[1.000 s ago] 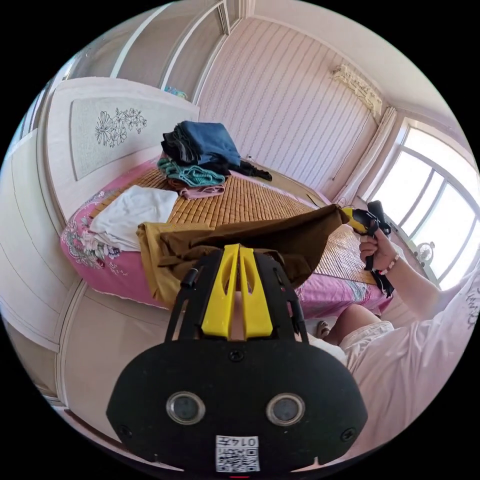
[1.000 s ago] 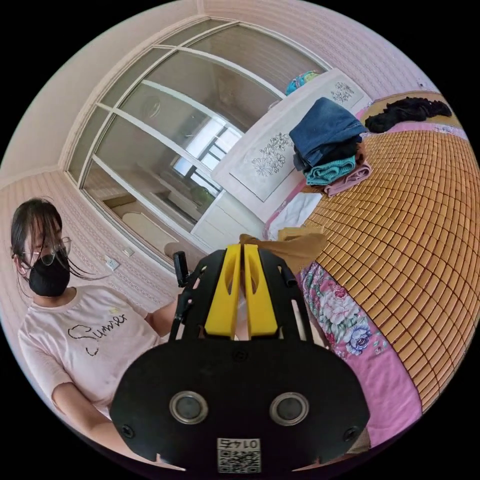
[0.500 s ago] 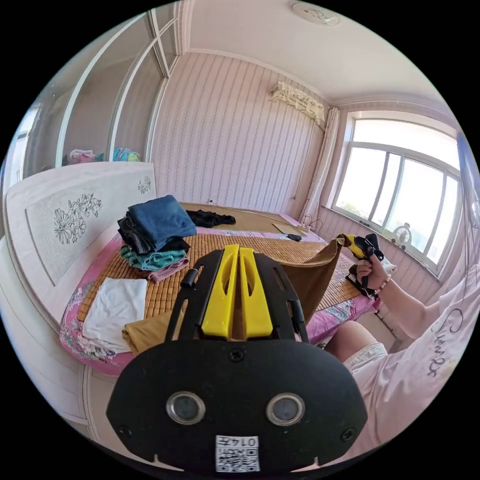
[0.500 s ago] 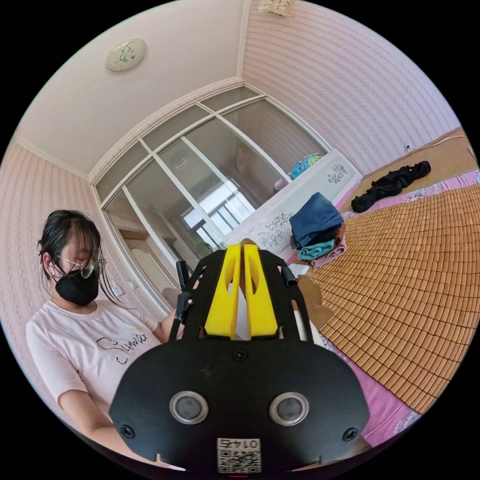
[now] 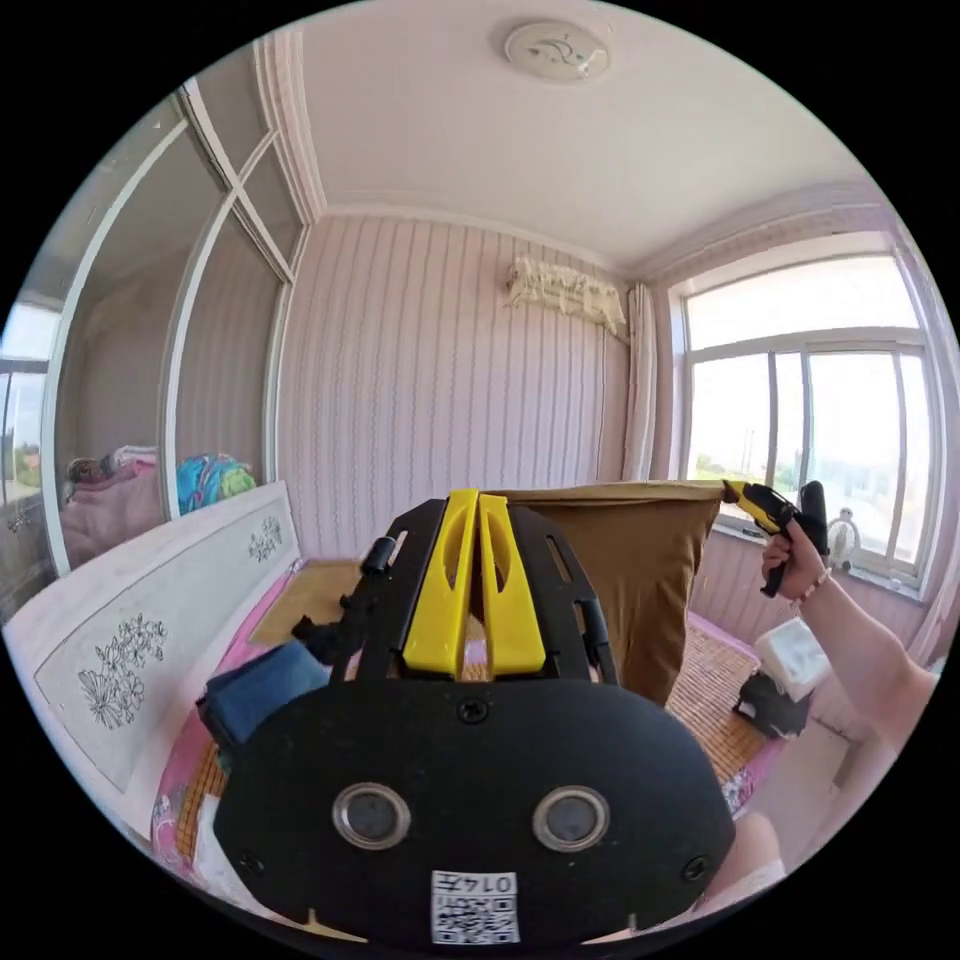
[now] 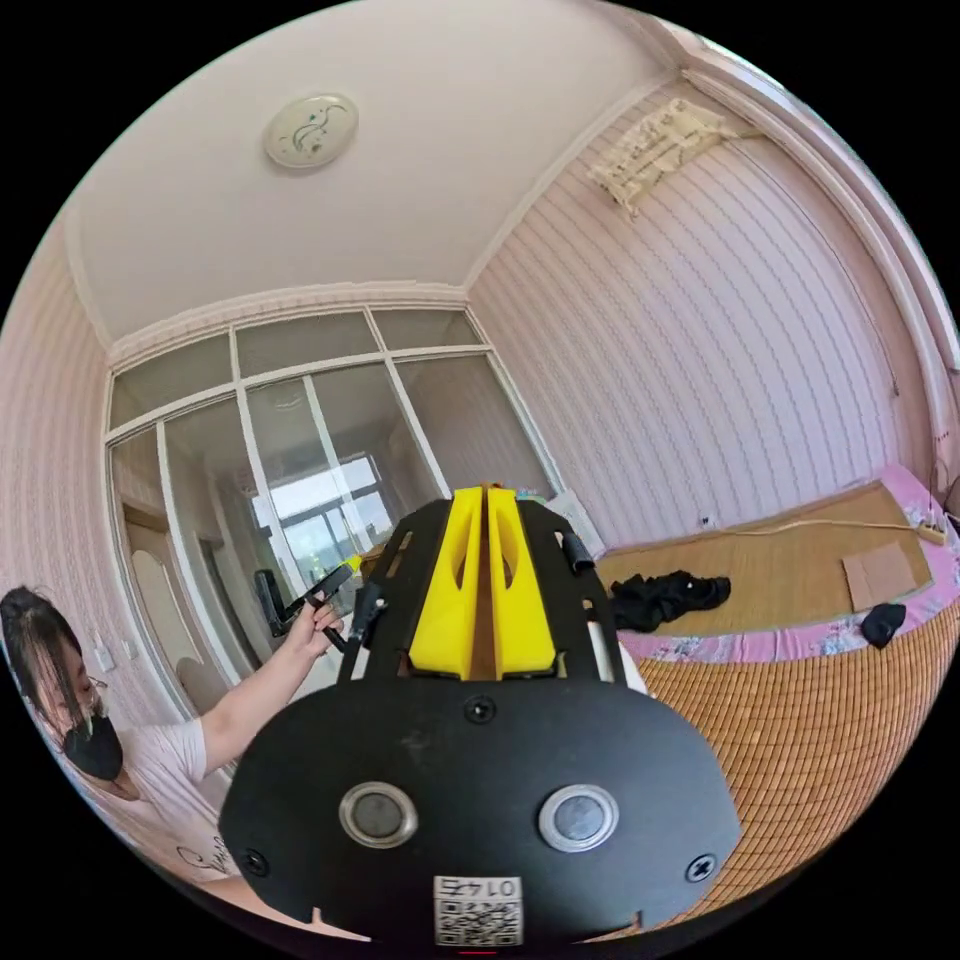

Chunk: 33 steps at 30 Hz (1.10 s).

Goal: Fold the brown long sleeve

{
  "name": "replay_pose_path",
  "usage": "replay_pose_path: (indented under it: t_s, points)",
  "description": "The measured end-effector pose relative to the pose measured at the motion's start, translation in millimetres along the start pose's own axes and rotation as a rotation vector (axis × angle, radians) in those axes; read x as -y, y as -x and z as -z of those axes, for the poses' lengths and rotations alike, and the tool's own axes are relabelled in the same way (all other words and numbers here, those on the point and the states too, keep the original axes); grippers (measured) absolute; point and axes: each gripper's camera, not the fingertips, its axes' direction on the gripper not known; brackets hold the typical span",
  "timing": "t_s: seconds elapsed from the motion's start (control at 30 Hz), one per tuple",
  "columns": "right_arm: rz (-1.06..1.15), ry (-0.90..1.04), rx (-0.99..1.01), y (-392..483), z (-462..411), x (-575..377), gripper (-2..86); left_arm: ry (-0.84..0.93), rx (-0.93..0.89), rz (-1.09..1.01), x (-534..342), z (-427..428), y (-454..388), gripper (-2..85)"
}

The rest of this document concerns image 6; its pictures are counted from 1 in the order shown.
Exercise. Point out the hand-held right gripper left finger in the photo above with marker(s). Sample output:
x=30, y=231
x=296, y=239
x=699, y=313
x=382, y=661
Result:
x=442, y=600

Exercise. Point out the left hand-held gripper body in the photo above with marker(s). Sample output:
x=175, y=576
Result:
x=330, y=583

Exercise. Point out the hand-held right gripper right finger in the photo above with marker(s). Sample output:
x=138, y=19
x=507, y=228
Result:
x=525, y=607

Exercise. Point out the person's left forearm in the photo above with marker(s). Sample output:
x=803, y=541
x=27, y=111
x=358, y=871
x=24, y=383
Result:
x=244, y=709

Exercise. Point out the person's left hand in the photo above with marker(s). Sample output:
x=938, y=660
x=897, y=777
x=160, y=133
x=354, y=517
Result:
x=309, y=628

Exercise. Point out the glass partition window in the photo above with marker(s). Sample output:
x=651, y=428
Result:
x=337, y=442

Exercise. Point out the black garment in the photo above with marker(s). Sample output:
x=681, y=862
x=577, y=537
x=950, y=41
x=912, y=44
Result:
x=660, y=596

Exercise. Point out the person's body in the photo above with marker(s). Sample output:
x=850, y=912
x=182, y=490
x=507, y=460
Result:
x=142, y=780

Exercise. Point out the bed with woven mat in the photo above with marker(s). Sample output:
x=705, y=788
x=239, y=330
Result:
x=795, y=720

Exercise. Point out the flat cardboard piece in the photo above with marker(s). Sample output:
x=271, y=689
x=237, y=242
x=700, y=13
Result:
x=881, y=577

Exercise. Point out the small black cloth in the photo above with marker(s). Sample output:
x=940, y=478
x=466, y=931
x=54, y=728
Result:
x=883, y=624

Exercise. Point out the white power strip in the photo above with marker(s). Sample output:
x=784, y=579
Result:
x=933, y=532

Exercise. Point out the round ceiling lamp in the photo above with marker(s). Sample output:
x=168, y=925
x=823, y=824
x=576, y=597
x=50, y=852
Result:
x=310, y=129

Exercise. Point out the white wall switch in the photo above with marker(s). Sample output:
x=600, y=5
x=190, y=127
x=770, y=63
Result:
x=105, y=652

